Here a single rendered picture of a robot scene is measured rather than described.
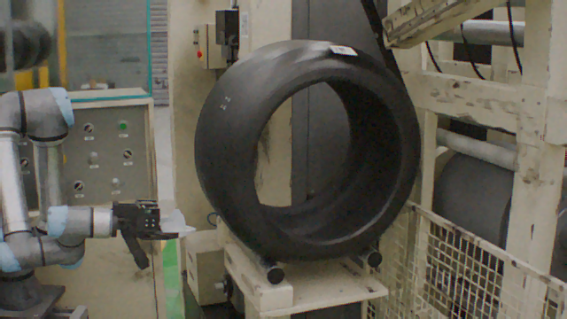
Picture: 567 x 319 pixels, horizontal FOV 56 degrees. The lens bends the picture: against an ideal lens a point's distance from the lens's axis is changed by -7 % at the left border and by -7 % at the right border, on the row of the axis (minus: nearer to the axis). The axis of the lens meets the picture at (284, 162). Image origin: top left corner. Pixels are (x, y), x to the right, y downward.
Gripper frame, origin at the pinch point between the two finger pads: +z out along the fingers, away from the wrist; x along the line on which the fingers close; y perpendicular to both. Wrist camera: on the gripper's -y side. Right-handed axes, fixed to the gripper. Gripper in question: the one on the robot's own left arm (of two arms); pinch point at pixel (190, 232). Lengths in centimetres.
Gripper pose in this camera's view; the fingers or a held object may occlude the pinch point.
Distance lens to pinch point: 145.3
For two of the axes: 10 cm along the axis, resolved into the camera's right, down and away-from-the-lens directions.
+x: -3.5, -2.3, 9.1
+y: 1.2, -9.7, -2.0
